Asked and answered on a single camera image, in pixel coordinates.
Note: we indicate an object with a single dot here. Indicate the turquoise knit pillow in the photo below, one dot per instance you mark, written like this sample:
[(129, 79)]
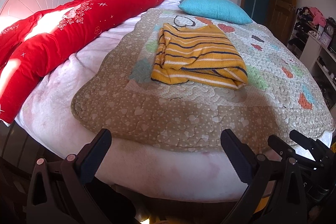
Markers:
[(223, 10)]

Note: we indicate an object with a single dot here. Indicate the white cluttered shelf unit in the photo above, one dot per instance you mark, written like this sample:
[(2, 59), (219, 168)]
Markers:
[(313, 42)]

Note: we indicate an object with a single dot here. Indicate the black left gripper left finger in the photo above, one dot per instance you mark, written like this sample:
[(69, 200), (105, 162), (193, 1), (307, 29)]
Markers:
[(77, 170)]

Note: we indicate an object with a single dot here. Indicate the heart patterned quilted bedspread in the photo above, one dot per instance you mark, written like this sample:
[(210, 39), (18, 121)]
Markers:
[(281, 94)]

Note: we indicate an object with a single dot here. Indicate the yellow striped knit sweater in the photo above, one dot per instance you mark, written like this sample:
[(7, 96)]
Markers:
[(204, 55)]

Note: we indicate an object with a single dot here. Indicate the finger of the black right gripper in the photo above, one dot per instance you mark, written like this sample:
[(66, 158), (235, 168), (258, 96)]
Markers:
[(317, 148), (285, 151)]

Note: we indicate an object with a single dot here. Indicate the red snowflake duvet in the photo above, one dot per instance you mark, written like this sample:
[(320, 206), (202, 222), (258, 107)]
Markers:
[(33, 47)]

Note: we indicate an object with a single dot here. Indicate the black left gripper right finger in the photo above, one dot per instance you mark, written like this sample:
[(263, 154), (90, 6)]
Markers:
[(253, 170)]

